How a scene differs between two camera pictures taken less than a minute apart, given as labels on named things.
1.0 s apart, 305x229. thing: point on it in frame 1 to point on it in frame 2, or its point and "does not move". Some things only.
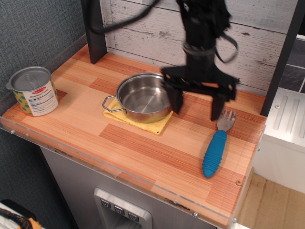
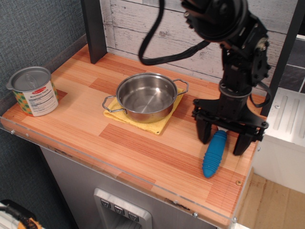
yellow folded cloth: [112, 110] does not move
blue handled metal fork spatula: [212, 158] does not move
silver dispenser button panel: [116, 213] does not move
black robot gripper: [199, 75] to [230, 112]
